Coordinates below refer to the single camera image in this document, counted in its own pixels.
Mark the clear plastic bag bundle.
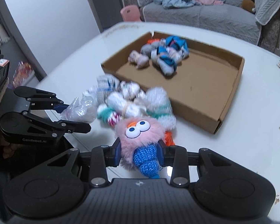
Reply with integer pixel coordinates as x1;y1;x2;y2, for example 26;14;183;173
60;91;98;123

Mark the white teal-tie sock bundle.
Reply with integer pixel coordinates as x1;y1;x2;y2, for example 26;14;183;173
97;104;121;127

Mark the pink fluffy monster toy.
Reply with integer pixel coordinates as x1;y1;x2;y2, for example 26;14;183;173
115;117;165;178

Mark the bubble wrap teal-tie bundle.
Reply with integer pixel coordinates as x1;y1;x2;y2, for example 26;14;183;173
145;87;176;131

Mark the large white knit sock bundle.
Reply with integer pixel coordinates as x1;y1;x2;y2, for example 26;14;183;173
97;74;120;105

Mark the white ribbed sock bundle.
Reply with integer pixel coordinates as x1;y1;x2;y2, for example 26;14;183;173
105;92;146;118

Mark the white purple-band sock bundle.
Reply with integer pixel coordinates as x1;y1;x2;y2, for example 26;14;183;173
120;81;141;101

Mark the lilac sock bundle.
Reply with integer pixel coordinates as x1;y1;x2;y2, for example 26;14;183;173
128;50;150;69

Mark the pastel striped bundle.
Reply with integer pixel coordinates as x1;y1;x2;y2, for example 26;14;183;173
166;47;183;65

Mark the blue white sock bundle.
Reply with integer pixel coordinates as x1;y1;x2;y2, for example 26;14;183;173
165;35;189;59
151;46;177;77

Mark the grey sock bundle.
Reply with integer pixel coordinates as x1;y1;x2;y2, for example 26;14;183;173
140;41;162;58

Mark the orange plastic bundle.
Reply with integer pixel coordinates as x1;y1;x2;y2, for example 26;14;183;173
163;131;175;147
147;39;159;44

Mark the brown cardboard tray box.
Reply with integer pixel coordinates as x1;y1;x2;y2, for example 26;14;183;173
101;31;245;134

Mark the pink plastic child chair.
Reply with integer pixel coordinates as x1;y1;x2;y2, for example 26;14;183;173
120;5;141;22

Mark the grey sofa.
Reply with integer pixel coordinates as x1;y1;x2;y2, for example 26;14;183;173
122;0;280;53

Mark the brown plush toy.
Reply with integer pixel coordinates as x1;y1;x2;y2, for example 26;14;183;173
241;0;256;14

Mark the grey knitted armrest throw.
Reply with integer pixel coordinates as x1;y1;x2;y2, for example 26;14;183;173
255;0;280;26

